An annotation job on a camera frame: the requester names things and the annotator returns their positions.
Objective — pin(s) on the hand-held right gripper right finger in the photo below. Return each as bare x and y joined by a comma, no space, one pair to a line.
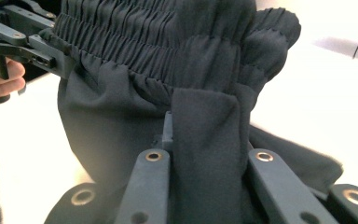
279,186

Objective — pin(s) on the black pants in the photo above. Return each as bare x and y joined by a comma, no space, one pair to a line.
136,93

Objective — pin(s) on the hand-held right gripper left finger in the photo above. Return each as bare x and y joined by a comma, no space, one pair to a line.
149,186

